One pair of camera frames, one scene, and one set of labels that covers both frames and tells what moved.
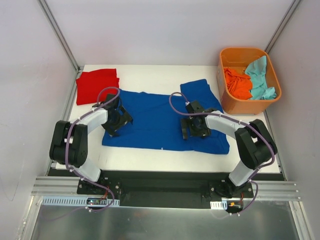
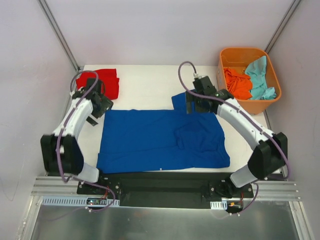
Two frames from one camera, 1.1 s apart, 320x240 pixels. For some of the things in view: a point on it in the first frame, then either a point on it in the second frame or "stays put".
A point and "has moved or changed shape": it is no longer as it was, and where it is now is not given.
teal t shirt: [256, 68] stays put
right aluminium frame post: [282, 26] stays put
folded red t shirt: [90, 83] stays put
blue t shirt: [157, 119] has moved or changed shape
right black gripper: [185, 127] to [189, 102]
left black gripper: [123, 120] to [99, 113]
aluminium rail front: [264, 189] stays put
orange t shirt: [238, 85] stays put
